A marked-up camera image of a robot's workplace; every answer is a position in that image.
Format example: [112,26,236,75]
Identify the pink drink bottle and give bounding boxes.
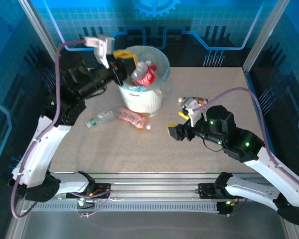
[116,107,152,131]

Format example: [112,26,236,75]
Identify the white bin with blue liner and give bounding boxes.
[119,45,171,94]

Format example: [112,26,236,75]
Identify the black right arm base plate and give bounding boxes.
[197,182,244,200]

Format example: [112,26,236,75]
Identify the slotted cable duct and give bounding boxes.
[29,202,221,213]

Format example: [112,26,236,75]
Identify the brown label drink bottle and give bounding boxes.
[178,96,209,108]

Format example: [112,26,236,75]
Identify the small circuit board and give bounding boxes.
[75,196,96,219]

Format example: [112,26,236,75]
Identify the aluminium frame post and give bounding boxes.
[242,0,291,73]
[17,0,70,77]

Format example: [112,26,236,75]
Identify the circuit board with lights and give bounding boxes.
[216,199,240,218]

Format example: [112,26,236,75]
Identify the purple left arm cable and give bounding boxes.
[10,39,114,219]

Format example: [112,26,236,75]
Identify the aluminium front rail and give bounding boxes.
[21,172,290,204]

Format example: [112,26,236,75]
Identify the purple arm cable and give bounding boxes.
[10,39,114,219]
[199,87,299,218]

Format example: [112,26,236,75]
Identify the clear bottle green label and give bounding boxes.
[85,109,115,128]

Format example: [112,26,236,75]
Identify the small cola bottle red label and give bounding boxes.
[134,64,158,87]

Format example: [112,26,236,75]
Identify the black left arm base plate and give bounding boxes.
[65,183,112,200]

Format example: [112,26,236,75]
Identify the white plastic bin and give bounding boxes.
[118,46,170,118]

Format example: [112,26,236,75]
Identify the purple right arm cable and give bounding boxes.
[199,87,299,218]

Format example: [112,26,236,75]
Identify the clear bottle white cap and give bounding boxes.
[130,60,152,80]

